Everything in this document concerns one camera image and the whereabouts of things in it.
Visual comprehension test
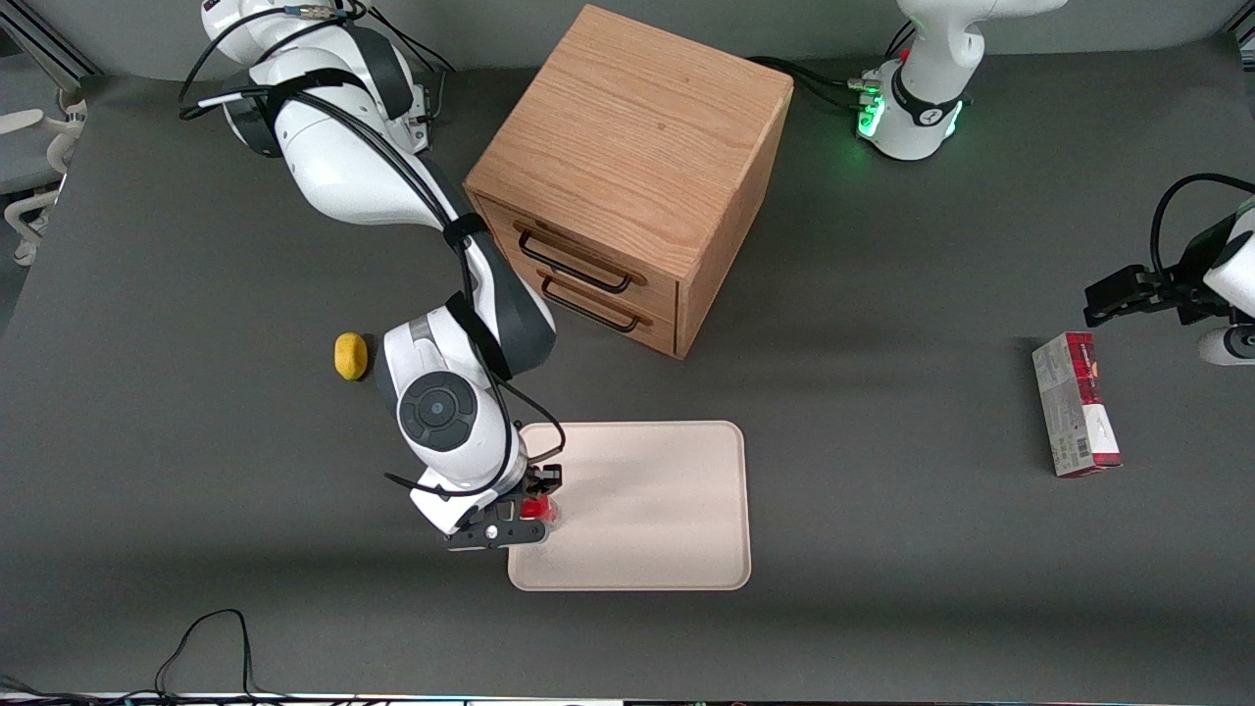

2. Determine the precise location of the beige rectangular tray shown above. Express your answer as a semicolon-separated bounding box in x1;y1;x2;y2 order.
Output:
507;420;753;593

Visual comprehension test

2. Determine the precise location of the red plaid carton box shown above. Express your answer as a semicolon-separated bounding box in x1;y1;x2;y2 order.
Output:
1030;331;1125;479

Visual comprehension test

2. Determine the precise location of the wooden drawer front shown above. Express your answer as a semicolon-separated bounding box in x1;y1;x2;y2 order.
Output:
478;196;680;317
520;263;679;357

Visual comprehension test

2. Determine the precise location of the yellow lemon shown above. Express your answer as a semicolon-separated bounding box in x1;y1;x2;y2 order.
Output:
333;331;371;382

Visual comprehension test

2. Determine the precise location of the wooden drawer cabinet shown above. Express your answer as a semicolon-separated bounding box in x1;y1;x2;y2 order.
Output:
463;3;795;362

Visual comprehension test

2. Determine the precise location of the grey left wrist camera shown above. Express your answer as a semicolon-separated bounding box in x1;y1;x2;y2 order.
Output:
1197;327;1255;367

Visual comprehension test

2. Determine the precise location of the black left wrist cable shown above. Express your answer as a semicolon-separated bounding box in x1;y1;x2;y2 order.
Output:
1151;173;1255;291

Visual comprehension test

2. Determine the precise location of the black metal drawer handle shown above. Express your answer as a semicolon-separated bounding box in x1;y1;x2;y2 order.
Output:
540;277;641;333
517;229;634;294

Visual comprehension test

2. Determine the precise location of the black looped table cable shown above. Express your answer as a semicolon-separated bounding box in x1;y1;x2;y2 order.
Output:
0;608;295;704

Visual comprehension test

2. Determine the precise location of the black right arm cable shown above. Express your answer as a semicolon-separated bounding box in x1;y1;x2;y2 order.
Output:
179;0;568;498

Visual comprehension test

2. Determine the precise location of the black base cable bundle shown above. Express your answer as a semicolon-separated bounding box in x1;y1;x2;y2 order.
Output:
365;4;459;77
747;20;919;112

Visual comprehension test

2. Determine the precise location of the white chair frame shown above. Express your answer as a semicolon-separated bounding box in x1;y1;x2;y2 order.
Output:
0;93;87;268

